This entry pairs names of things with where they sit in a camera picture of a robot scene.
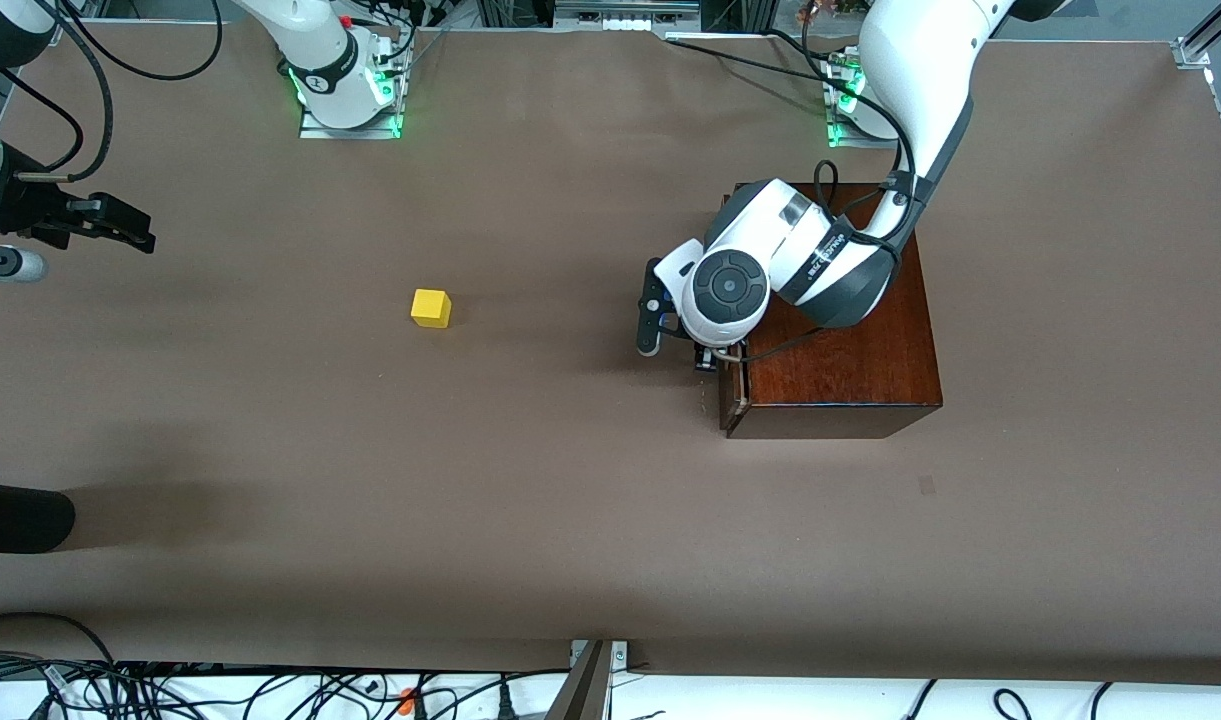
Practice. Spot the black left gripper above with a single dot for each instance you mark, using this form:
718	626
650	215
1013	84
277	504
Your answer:
707	359

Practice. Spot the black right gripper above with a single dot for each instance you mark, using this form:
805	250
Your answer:
30	207

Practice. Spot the yellow cube block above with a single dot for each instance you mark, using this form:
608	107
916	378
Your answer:
430	308

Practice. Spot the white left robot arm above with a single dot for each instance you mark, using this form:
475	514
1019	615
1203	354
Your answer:
920	60

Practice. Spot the white connector block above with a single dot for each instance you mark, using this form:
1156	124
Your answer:
625	24

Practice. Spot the dark wooden cabinet box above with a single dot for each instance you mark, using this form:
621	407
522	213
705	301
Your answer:
850	380

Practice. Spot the large table cover sheet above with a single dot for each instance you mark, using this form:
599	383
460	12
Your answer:
370	400

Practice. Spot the black rounded object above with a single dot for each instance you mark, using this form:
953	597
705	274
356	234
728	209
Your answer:
20	517

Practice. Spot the grey metal strut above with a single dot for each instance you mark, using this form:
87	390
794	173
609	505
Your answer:
585	690

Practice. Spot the copper coloured object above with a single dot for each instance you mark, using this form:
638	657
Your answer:
808	12

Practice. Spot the orange plug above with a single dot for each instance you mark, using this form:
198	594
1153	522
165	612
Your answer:
407	700

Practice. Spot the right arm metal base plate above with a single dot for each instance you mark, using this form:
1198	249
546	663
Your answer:
350	132

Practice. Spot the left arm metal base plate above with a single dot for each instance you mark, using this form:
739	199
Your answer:
845	143

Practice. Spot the small metal bracket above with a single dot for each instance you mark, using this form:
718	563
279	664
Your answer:
620	655

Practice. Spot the grey metal rail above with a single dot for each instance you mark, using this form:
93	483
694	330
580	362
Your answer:
670	8

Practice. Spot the aluminium frame profile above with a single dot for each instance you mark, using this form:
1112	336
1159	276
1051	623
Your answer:
1192	50

